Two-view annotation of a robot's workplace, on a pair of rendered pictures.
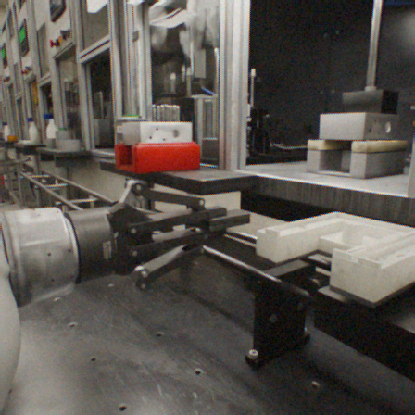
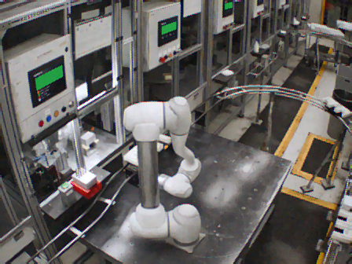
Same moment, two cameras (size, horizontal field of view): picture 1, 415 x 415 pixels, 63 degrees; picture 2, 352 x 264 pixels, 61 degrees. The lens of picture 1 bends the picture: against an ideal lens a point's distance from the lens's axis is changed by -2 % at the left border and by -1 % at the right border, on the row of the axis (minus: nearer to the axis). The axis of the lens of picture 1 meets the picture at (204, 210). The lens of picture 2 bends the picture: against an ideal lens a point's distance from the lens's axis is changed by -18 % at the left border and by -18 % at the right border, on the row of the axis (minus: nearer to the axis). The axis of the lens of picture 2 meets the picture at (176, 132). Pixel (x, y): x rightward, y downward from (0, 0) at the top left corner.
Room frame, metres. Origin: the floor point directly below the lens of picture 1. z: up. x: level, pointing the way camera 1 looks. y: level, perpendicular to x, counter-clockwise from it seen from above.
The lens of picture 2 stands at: (0.90, 1.73, 2.30)
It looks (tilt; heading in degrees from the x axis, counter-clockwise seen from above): 32 degrees down; 247
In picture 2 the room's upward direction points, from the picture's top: 1 degrees clockwise
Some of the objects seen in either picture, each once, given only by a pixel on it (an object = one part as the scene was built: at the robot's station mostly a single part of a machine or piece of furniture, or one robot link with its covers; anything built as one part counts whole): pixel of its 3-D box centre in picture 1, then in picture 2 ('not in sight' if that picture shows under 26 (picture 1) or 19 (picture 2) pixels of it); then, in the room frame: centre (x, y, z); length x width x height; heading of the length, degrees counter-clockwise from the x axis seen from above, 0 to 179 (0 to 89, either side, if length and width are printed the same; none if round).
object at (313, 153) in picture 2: not in sight; (319, 157); (-1.91, -0.44, 0.01); 1.00 x 0.55 x 0.01; 35
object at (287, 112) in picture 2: not in sight; (305, 77); (-3.48, -2.49, 0.01); 5.85 x 0.59 x 0.01; 35
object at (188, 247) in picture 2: not in sight; (187, 235); (0.29, 0.50, 0.71); 0.22 x 0.18 x 0.06; 35
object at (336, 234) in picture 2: not in sight; (345, 222); (-0.59, 1.00, 0.84); 0.37 x 0.14 x 0.10; 35
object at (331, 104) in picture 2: not in sight; (335, 108); (-1.68, -0.21, 0.84); 0.37 x 0.14 x 0.10; 93
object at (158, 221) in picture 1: (165, 220); not in sight; (0.39, 0.05, 0.89); 0.11 x 0.04 x 0.01; 125
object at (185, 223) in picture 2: not in sight; (185, 221); (0.32, 0.50, 0.85); 0.18 x 0.16 x 0.22; 163
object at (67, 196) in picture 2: (134, 140); (66, 192); (0.93, 0.19, 0.97); 0.08 x 0.08 x 0.12; 35
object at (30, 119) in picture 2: not in sight; (33, 83); (1.00, -0.01, 1.60); 0.42 x 0.29 x 0.46; 35
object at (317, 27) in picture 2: not in sight; (324, 46); (-4.37, -2.87, 0.48); 0.88 x 0.56 x 0.96; 143
